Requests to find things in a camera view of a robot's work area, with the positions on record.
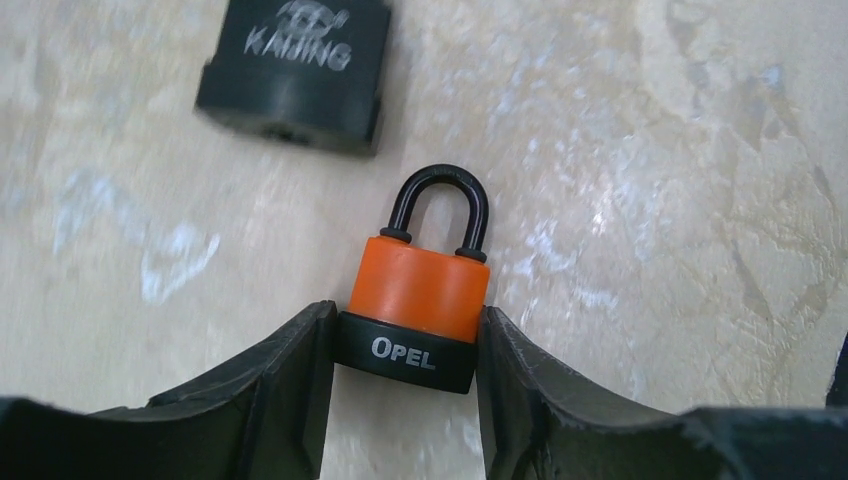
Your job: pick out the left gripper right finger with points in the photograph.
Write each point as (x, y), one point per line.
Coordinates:
(541, 419)

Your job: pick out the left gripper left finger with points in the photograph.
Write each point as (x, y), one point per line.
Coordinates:
(262, 414)

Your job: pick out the orange black Opel padlock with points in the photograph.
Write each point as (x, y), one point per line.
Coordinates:
(413, 315)

